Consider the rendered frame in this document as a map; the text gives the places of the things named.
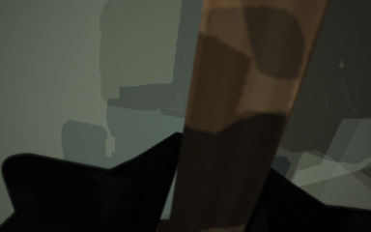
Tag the brown wooden board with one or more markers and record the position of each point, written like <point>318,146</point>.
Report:
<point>250,61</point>

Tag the dark brown wooden post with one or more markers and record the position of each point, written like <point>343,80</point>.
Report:
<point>163,226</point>

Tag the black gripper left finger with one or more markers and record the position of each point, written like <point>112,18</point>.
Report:
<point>129,197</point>

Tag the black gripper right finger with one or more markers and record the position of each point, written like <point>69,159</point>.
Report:
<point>284,207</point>

